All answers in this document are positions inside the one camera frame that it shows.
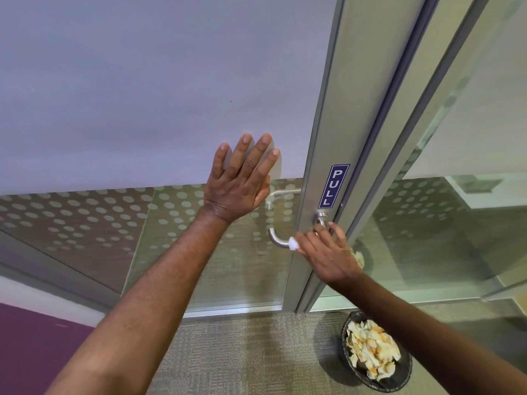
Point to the person's right hand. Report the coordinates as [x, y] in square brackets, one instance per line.
[329, 259]

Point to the person's left hand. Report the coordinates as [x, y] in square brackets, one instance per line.
[232, 189]

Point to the person's left middle finger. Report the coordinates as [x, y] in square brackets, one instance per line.
[259, 151]

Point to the person's left thumb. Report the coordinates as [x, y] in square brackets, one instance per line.
[263, 194]

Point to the person's right fingers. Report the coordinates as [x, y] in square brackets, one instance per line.
[327, 236]

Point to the person's left little finger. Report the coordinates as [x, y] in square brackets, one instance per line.
[221, 158]

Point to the white tissue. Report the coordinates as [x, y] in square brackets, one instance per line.
[293, 243]

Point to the frosted glass door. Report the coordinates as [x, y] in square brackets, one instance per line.
[123, 98]

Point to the person's left forearm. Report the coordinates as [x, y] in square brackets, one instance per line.
[156, 292]

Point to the person's right forearm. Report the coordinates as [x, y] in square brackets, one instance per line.
[420, 337]

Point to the blue door sign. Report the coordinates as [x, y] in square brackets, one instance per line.
[333, 185]

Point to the black mesh waste bin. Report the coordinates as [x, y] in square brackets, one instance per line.
[405, 372]

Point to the grey metal door frame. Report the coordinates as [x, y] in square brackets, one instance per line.
[405, 119]

